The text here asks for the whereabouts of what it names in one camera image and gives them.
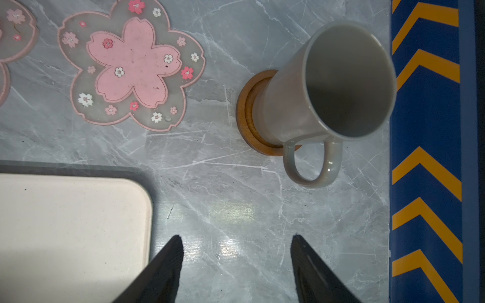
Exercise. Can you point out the pink flower coaster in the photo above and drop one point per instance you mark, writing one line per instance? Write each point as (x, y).
(19, 34)
(130, 65)

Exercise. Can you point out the beige serving tray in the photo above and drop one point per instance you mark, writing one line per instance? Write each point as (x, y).
(72, 239)

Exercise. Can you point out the brown wooden round coaster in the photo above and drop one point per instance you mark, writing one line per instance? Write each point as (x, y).
(246, 113)

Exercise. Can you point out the grey mug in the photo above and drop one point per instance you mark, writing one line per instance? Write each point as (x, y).
(340, 86)

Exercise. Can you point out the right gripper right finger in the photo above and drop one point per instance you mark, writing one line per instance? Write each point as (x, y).
(315, 281)

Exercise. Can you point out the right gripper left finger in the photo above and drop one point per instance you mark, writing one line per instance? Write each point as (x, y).
(159, 281)

